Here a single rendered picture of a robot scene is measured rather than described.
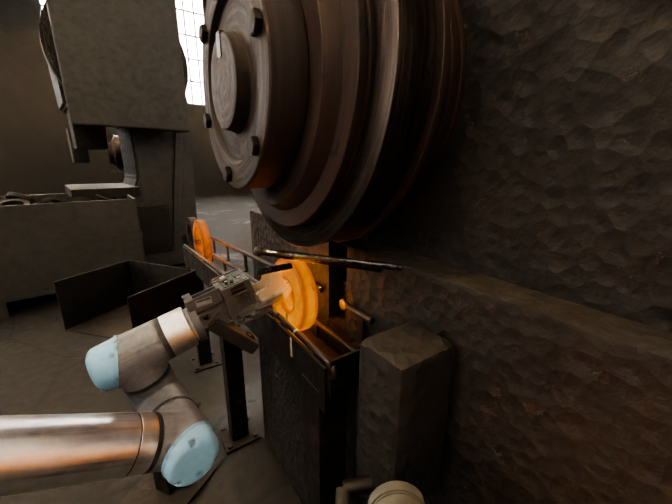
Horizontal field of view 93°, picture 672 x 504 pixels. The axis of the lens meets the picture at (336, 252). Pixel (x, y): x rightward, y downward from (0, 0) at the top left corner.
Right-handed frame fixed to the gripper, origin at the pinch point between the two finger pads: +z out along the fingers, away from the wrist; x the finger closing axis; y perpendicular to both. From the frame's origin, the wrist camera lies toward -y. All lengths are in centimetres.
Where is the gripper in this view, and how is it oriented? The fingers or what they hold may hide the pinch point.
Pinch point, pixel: (292, 285)
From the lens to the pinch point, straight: 67.8
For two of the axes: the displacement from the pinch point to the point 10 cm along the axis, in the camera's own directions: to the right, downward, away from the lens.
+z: 8.0, -3.9, 4.6
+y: -2.1, -8.9, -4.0
